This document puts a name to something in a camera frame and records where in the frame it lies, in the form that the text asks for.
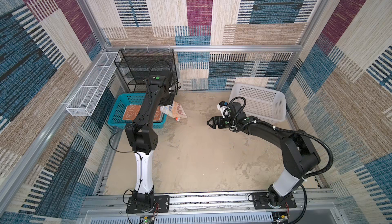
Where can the teal plastic basket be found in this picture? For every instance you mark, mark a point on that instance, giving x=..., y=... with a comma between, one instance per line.
x=132, y=99

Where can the aluminium frame post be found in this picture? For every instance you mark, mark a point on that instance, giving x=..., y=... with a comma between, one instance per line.
x=313, y=20

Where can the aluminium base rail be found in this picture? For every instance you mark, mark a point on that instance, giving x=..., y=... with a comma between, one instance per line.
x=320, y=206

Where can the orange and cream towel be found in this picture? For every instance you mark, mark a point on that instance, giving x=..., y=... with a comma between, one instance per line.
x=131, y=112

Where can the black wire shelf rack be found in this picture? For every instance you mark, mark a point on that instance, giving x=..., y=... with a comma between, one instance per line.
x=135, y=65

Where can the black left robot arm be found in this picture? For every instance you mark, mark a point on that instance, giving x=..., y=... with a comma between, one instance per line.
x=143, y=139

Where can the white wire mesh tray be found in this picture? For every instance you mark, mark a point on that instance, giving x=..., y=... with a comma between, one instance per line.
x=87, y=97

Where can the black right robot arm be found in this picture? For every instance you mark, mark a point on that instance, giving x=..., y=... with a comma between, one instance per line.
x=298, y=152

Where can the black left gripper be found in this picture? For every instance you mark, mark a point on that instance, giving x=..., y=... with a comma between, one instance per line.
x=170, y=102

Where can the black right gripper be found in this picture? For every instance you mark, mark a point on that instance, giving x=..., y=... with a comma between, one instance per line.
x=219, y=121

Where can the white plastic laundry basket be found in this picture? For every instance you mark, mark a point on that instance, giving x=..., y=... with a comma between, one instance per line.
x=266, y=104

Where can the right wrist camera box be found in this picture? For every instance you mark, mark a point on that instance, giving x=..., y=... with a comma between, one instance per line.
x=224, y=109

